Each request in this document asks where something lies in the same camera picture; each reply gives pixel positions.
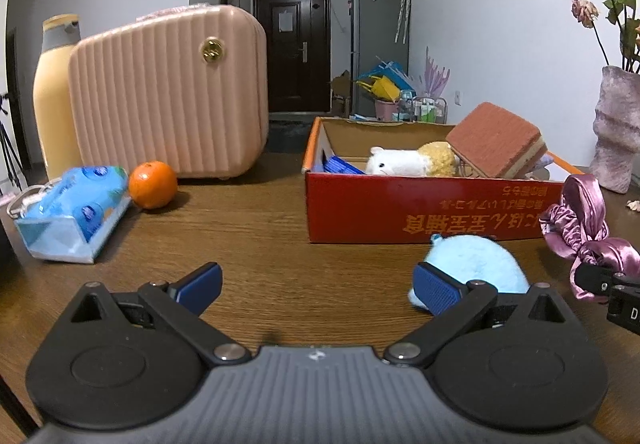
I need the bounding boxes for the red cardboard box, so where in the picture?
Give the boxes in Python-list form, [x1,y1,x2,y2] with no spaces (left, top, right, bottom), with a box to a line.
[303,117,578,244]

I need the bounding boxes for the pink layered sponge block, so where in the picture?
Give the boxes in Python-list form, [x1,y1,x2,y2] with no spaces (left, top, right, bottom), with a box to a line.
[446,102,547,179]

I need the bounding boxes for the orange fruit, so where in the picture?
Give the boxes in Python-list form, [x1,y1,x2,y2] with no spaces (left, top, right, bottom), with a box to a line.
[128,160,178,210]

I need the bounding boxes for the pink bucket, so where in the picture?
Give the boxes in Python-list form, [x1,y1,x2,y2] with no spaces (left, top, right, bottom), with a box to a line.
[375,100,398,121]

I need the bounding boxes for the grey refrigerator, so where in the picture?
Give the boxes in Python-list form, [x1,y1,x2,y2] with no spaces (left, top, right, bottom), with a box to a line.
[350,0,409,117]

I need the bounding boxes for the white charger with cable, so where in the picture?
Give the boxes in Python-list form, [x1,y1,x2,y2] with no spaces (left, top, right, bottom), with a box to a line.
[6,180,58,220]

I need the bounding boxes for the pink ribbed hard suitcase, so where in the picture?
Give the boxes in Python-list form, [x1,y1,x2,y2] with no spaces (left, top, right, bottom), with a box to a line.
[68,6,269,179]

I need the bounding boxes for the white umbrella on refrigerator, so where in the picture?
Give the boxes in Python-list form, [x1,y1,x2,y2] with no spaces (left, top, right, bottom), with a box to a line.
[395,0,411,45]

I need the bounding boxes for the purple feather decoration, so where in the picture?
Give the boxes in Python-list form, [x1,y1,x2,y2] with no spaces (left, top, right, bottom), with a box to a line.
[423,48,450,99]

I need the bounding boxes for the purple ceramic vase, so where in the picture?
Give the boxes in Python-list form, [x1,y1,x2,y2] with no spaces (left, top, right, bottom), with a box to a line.
[589,65,640,194]

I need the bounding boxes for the light blue plush ball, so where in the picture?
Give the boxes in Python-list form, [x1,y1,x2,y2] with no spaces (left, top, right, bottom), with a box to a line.
[408,234,529,310]

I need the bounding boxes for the metal trolley with bottles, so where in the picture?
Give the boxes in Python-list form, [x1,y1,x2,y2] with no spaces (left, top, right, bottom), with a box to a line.
[392,94,448,125]

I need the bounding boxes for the black tripod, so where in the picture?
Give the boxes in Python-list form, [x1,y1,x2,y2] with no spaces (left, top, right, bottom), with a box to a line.
[0,123,24,191]

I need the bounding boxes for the fallen pink petal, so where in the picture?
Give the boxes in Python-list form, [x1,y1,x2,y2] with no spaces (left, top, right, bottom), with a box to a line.
[626,199,640,212]

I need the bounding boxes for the pile of blue yellow bags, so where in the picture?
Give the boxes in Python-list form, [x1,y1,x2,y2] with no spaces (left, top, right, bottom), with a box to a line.
[356,61,416,103]

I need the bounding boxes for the pink satin scrunchie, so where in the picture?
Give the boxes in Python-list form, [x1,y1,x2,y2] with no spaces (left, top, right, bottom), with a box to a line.
[539,175,639,303]

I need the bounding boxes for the white plush toy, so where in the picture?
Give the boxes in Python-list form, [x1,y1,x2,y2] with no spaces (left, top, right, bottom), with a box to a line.
[364,146,432,178]

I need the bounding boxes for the dark brown entrance door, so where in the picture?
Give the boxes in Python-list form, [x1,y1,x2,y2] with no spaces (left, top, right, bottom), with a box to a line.
[253,0,331,114]

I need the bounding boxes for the yellow thermos bottle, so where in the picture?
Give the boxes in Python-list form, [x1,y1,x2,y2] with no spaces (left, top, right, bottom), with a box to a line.
[32,14,81,180]

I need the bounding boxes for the yellow plush toy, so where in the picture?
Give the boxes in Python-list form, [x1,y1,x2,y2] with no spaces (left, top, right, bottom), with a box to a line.
[418,141,460,178]

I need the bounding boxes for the blue tissue pocket pack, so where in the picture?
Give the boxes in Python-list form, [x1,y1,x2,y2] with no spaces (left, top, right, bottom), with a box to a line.
[322,155,363,175]

